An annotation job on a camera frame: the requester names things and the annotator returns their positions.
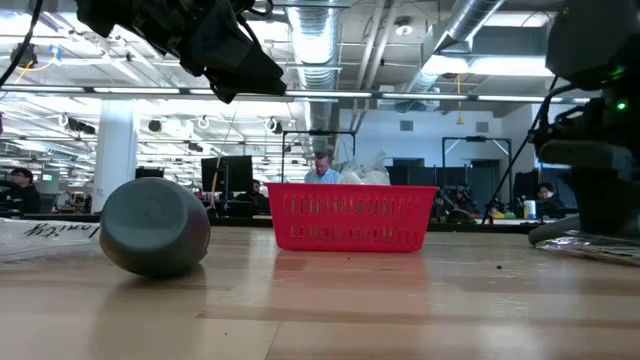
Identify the black metal stand frame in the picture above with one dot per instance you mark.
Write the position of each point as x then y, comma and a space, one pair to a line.
476, 138
320, 132

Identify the large black monitor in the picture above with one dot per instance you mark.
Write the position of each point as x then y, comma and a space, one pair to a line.
230, 172

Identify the dark office partition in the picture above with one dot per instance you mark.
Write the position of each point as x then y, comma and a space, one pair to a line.
425, 176

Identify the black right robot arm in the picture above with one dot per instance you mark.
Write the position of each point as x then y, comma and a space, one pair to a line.
595, 40

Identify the small black monitor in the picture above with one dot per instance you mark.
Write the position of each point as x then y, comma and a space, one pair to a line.
149, 173

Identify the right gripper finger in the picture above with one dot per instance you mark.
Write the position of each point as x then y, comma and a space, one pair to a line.
610, 200

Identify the slanted silver ventilation duct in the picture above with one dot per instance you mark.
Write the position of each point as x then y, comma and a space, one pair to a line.
470, 20

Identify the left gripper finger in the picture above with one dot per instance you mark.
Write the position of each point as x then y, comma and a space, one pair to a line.
245, 75

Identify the clear bag with black print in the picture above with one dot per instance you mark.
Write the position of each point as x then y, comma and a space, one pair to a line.
45, 240

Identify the person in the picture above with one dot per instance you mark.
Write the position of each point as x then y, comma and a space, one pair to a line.
322, 175
255, 197
462, 195
20, 197
547, 200

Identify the plastic nail file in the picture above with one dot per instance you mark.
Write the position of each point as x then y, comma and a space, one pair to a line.
590, 250

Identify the white building column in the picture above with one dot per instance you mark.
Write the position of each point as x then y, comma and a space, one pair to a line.
115, 160

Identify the red plastic basket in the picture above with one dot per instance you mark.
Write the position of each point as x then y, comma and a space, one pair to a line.
350, 240

